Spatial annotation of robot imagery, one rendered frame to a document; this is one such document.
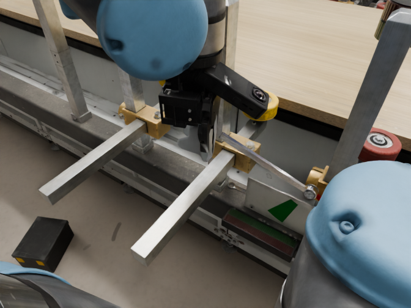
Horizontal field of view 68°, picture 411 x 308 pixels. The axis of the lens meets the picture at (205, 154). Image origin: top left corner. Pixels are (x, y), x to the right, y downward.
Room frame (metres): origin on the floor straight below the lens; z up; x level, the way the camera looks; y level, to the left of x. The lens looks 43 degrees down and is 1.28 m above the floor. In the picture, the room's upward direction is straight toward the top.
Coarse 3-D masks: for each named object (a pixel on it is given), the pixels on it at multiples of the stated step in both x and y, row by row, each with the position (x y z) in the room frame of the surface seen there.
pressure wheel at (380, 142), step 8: (376, 128) 0.47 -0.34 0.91; (368, 136) 0.45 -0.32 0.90; (376, 136) 0.44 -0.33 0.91; (384, 136) 0.45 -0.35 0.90; (392, 136) 0.45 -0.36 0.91; (368, 144) 0.43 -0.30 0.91; (376, 144) 0.43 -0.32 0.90; (384, 144) 0.43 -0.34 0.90; (392, 144) 0.43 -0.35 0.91; (400, 144) 0.43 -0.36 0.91; (360, 152) 0.42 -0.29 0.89; (368, 152) 0.41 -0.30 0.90; (376, 152) 0.41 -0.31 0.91; (384, 152) 0.40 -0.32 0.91; (392, 152) 0.40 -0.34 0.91; (368, 160) 0.41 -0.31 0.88; (376, 160) 0.40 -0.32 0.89; (384, 160) 0.40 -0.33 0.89; (392, 160) 0.40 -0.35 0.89
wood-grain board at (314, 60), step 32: (0, 0) 1.32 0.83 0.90; (256, 0) 1.32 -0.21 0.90; (288, 0) 1.32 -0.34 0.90; (320, 0) 1.32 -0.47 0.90; (64, 32) 1.03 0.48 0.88; (256, 32) 0.98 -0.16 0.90; (288, 32) 0.98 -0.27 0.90; (320, 32) 0.98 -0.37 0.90; (352, 32) 0.98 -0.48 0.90; (256, 64) 0.76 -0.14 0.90; (288, 64) 0.76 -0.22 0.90; (320, 64) 0.76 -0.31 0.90; (352, 64) 0.76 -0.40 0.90; (288, 96) 0.60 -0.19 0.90; (320, 96) 0.60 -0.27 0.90; (352, 96) 0.60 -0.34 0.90; (384, 128) 0.48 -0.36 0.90
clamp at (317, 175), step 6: (318, 168) 0.40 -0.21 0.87; (312, 174) 0.39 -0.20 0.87; (318, 174) 0.38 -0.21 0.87; (324, 174) 0.38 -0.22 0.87; (306, 180) 0.38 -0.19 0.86; (312, 180) 0.38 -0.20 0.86; (318, 180) 0.37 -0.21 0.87; (318, 186) 0.37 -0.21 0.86; (324, 186) 0.36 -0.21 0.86; (318, 192) 0.36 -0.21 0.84
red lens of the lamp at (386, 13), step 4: (388, 0) 0.42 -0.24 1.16; (388, 4) 0.41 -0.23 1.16; (392, 4) 0.41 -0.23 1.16; (396, 4) 0.40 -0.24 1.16; (384, 8) 0.42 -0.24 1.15; (388, 8) 0.41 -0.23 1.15; (392, 8) 0.40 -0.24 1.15; (396, 8) 0.40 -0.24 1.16; (408, 8) 0.39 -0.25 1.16; (384, 12) 0.42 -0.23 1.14; (388, 12) 0.41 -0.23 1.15; (384, 16) 0.41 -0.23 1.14; (388, 16) 0.41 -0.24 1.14; (384, 20) 0.41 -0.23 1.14
